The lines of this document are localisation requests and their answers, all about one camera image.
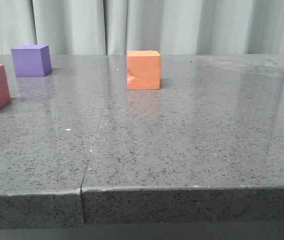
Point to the purple foam cube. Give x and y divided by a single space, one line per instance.
31 60

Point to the orange foam cube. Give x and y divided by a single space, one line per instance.
143 69

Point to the grey pleated curtain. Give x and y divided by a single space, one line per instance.
172 27

